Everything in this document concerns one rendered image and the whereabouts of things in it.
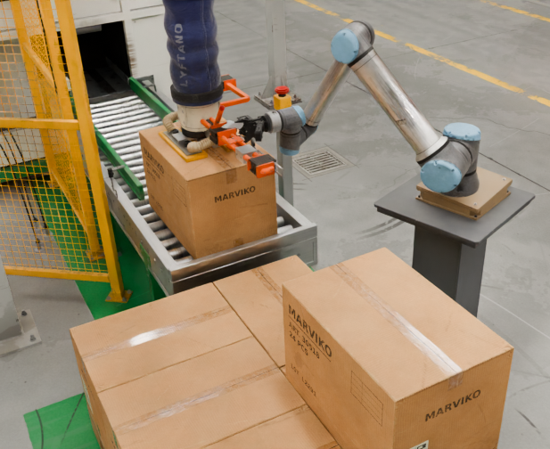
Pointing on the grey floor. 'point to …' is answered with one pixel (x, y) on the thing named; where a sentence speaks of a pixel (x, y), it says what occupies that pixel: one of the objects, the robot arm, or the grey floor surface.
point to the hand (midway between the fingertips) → (225, 135)
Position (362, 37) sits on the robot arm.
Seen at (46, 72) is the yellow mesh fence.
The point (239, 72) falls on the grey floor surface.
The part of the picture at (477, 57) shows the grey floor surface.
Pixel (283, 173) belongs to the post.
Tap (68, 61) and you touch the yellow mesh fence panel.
